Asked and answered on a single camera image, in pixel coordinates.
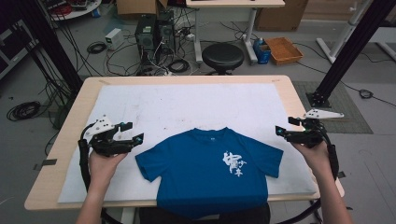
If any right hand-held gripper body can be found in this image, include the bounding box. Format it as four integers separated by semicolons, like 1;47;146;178
290;108;346;149

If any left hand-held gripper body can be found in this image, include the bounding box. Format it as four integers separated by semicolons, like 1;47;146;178
83;114;133;158

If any blue t-shirt white print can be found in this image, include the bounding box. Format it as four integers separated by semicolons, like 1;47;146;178
134;126;285;219

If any person's right hand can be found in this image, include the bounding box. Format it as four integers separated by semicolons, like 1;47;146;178
291;141;332;180

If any person's left hand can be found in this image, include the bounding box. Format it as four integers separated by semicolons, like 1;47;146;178
88;150;129;188

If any grey floor mat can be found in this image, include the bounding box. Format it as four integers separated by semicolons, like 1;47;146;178
292;80;375;135

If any white foam mat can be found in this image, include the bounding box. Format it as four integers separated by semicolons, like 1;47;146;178
57;82;318;204

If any orange tray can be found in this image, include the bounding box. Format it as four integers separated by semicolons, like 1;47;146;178
264;36;304;66

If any blue container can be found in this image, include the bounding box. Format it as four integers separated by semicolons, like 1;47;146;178
252;37;272;65

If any small white box device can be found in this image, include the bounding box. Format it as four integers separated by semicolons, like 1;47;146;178
104;27;125;51

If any black metal stand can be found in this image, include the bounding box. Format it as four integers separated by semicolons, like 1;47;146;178
306;0;396;108
6;0;84;96

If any black computer tower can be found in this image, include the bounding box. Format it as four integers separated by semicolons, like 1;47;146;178
156;10;177;54
134;15;159;65

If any person's dark clothing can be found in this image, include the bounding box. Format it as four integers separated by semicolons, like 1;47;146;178
138;203;272;224

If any black round stool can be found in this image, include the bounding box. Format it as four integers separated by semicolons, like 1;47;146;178
201;42;246;76

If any large cardboard box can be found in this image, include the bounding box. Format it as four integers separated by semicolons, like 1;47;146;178
255;0;309;33

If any round white table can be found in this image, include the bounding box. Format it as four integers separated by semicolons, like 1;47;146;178
43;0;103;21

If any white desk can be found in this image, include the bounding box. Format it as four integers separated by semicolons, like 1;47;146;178
185;0;286;65

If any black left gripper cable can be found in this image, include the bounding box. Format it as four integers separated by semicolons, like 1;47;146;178
78;121;96;191

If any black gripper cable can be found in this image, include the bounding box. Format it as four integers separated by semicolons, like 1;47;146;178
318;125;340;181
78;121;96;191

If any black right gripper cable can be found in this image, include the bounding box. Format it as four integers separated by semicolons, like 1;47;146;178
318;125;340;181

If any small black cable coil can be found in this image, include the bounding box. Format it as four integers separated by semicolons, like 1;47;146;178
358;89;375;100

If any large black cable coil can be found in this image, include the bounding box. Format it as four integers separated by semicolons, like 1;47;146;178
6;100;42;122

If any white metal frame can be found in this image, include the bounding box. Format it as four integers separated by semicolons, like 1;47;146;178
316;0;375;65

